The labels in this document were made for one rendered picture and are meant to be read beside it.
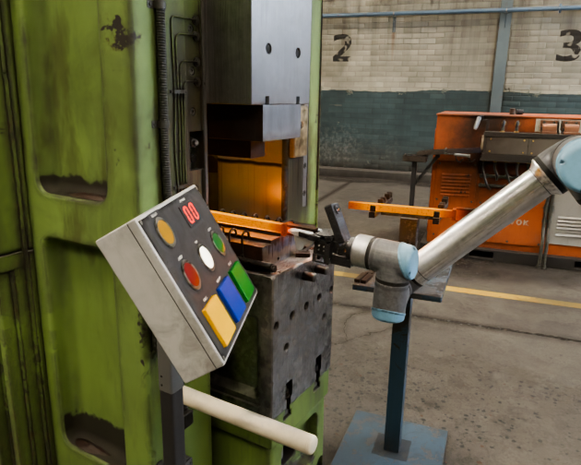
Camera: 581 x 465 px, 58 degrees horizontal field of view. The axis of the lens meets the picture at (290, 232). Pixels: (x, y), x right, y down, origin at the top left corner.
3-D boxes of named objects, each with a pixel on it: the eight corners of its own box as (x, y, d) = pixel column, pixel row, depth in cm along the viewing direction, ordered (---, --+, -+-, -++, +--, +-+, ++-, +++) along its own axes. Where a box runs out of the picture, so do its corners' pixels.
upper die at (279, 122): (300, 137, 156) (301, 104, 154) (262, 141, 139) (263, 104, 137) (191, 130, 177) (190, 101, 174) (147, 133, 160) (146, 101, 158)
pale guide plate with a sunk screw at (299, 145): (307, 155, 186) (308, 105, 181) (293, 158, 178) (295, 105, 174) (302, 155, 187) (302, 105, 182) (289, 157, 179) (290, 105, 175)
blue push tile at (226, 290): (246, 307, 106) (228, 275, 105) (239, 322, 99) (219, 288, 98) (239, 310, 107) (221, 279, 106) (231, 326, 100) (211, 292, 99)
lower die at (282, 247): (298, 252, 165) (298, 226, 163) (262, 269, 148) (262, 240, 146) (194, 232, 186) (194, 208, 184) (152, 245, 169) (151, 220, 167)
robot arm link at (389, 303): (408, 314, 149) (413, 272, 146) (401, 330, 139) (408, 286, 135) (374, 307, 152) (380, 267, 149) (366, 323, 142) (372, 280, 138)
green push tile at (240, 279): (255, 289, 116) (238, 259, 115) (249, 302, 109) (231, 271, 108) (248, 292, 116) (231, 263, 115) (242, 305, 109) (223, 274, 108)
